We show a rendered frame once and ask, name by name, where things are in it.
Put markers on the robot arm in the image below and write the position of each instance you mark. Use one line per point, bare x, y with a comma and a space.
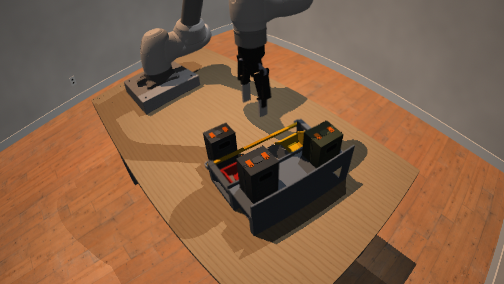
249, 17

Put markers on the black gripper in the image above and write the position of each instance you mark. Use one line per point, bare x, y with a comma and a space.
253, 58

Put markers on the yellow bin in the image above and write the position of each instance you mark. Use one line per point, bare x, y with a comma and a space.
294, 141

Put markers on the orange bar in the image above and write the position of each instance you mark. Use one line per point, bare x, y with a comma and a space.
254, 144

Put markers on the dark grey shelf rack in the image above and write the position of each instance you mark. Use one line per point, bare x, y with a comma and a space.
296, 174

